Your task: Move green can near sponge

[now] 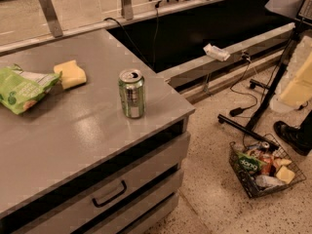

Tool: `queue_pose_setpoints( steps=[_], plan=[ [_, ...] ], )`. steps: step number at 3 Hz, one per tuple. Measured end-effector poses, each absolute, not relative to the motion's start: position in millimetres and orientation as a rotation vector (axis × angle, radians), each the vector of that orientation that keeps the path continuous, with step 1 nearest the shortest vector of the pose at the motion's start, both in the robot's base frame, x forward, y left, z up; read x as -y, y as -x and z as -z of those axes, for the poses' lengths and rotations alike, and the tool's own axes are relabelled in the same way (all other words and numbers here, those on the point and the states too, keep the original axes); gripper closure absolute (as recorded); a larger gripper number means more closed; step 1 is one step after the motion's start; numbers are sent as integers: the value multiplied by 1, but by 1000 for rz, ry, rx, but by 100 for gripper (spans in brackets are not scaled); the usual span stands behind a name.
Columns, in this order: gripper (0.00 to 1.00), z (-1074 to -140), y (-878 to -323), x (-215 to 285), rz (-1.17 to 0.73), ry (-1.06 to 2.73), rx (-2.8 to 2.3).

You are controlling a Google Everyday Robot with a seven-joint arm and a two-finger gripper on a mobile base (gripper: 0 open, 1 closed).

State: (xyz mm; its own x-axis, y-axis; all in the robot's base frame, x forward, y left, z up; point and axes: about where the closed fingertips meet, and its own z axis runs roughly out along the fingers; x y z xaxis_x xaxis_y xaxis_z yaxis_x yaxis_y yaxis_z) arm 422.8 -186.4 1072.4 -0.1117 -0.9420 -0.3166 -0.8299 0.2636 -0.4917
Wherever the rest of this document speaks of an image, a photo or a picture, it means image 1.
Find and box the green soda can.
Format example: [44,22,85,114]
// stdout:
[118,69,145,119]

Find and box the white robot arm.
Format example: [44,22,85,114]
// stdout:
[269,35,312,113]

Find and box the soda can in basket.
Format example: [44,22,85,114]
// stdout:
[260,141,270,150]

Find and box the yellow sponge in basket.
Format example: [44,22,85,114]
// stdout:
[275,166,295,184]

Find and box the black rolling stand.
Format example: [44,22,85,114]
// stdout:
[217,28,299,150]

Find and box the green snack bag in basket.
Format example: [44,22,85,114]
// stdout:
[237,152,267,175]

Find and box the clear plastic bag in basket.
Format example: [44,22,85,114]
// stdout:
[255,175,285,188]

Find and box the green chip bag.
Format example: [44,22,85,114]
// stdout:
[0,64,60,115]

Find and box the black shoe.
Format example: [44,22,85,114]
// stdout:
[273,121,312,156]

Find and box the black power adapter cable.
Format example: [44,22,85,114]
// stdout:
[229,53,259,118]

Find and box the metal railing post middle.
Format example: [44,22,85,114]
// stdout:
[121,0,134,20]

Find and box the metal railing post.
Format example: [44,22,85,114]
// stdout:
[38,0,63,38]
[121,0,134,20]

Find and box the black cable on counter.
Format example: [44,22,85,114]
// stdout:
[103,7,160,70]

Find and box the black drawer handle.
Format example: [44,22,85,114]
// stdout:
[92,180,128,208]

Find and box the black wire basket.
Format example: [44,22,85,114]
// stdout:
[229,135,306,198]

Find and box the metal railing post left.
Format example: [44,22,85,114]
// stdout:
[38,0,63,38]

